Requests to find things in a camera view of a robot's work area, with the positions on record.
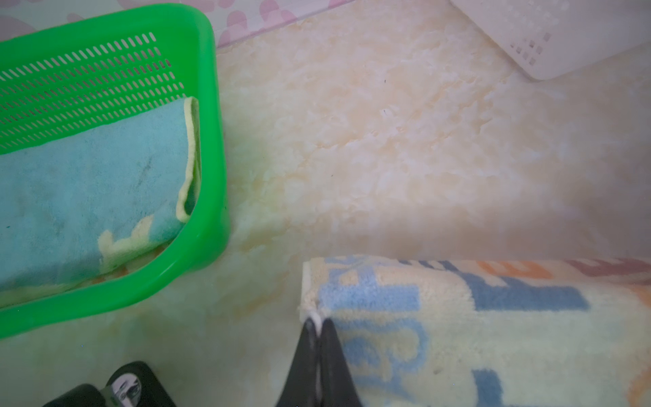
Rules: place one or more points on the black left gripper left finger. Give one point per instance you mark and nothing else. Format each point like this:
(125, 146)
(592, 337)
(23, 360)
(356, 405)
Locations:
(300, 389)

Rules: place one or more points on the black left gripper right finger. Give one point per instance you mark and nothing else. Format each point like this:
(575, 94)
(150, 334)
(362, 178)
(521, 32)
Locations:
(336, 383)

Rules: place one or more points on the white blue lettered towel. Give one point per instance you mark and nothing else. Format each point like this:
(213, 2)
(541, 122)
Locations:
(573, 332)

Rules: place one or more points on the pale green towel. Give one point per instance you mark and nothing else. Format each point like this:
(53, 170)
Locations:
(83, 206)

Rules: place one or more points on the black marker device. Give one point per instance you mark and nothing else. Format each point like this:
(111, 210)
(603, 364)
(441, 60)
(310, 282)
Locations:
(132, 385)

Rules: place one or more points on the green plastic basket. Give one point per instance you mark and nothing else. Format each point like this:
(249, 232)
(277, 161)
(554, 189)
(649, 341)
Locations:
(64, 80)

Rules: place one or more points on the white plastic basket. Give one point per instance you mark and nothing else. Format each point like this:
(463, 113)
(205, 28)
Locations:
(548, 39)

